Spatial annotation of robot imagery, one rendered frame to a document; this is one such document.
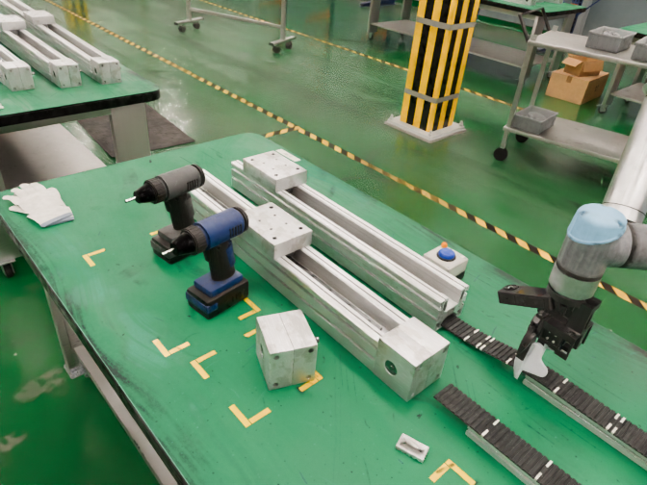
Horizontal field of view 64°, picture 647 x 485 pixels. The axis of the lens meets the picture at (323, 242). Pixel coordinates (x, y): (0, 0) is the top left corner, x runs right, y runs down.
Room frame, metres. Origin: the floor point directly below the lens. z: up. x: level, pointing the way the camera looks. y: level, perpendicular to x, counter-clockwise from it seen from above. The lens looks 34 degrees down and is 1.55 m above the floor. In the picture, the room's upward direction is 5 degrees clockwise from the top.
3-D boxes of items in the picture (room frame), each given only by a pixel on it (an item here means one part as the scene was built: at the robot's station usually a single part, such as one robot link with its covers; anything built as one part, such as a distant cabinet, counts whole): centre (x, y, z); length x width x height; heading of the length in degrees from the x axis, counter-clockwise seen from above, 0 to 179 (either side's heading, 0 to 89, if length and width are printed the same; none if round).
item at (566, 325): (0.72, -0.44, 0.95); 0.09 x 0.08 x 0.12; 44
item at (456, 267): (1.05, -0.30, 0.81); 0.10 x 0.08 x 0.06; 134
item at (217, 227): (0.86, 0.24, 0.89); 0.20 x 0.08 x 0.22; 142
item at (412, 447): (0.55, -0.18, 0.78); 0.05 x 0.03 x 0.01; 62
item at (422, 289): (1.16, -0.01, 0.82); 0.80 x 0.10 x 0.09; 44
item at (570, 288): (0.73, -0.44, 1.03); 0.08 x 0.08 x 0.05
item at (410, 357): (0.72, -0.19, 0.83); 0.12 x 0.09 x 0.10; 134
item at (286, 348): (0.71, 0.04, 0.83); 0.11 x 0.10 x 0.10; 113
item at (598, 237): (0.73, -0.44, 1.11); 0.09 x 0.08 x 0.11; 90
